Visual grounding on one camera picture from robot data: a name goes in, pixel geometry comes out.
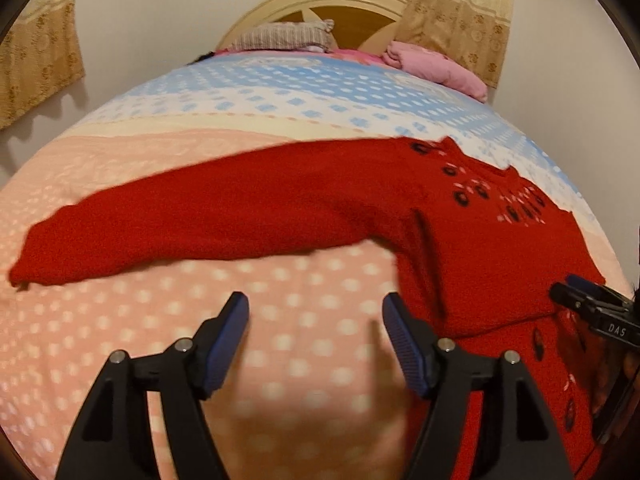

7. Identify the pink and blue dotted blanket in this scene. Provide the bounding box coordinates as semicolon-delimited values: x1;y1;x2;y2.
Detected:
0;50;633;480

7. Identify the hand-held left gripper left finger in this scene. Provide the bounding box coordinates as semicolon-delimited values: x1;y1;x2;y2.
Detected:
54;291;250;480

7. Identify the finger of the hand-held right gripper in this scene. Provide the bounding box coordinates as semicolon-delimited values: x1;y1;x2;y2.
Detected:
565;273;635;307
549;282;603;322

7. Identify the pink pillow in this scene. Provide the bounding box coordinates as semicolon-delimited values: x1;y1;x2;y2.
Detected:
382;40;489;104

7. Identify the striped pillow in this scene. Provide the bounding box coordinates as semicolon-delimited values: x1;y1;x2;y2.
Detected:
231;19;336;54

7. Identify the beige patterned curtain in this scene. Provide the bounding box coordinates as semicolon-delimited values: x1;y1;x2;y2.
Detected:
0;0;87;132
299;0;517;89

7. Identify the cream wooden headboard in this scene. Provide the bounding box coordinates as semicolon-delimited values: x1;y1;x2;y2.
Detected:
218;0;416;56

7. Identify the red knitted sweater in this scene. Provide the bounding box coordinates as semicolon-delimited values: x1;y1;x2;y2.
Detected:
9;135;626;480

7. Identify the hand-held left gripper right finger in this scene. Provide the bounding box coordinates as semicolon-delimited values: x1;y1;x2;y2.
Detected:
381;291;576;480

